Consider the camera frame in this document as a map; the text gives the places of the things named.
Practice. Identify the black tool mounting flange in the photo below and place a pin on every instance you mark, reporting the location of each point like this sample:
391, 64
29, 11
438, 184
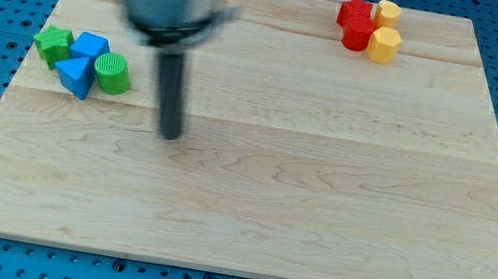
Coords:
186, 36

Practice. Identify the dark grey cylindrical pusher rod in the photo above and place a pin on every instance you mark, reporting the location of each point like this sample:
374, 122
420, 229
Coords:
171, 67

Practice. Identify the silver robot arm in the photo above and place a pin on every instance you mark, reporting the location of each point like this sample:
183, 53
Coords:
162, 13

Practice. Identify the green cylinder block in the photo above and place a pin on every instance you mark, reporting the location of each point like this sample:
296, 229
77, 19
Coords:
112, 73

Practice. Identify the blue cube block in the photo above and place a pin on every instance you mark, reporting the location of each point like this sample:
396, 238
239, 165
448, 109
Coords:
89, 45

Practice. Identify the blue triangular prism block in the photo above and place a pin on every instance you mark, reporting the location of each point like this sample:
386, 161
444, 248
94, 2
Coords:
76, 75

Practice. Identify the green star block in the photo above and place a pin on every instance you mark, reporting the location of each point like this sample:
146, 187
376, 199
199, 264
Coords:
53, 45

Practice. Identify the light wooden board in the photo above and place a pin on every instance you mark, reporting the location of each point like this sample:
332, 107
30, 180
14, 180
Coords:
300, 159

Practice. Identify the red cylinder block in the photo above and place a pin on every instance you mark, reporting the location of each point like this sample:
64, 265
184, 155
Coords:
356, 32

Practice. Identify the red star block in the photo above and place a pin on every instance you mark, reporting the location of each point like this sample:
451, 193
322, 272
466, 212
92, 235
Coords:
350, 8

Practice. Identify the yellow front hexagonal block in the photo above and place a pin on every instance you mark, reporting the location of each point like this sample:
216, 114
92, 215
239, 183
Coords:
383, 45

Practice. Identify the yellow hexagonal block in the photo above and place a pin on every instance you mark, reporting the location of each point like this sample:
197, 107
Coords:
383, 45
387, 14

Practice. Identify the yellow rear hexagonal block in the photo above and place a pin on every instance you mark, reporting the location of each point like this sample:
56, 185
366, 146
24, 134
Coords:
387, 14

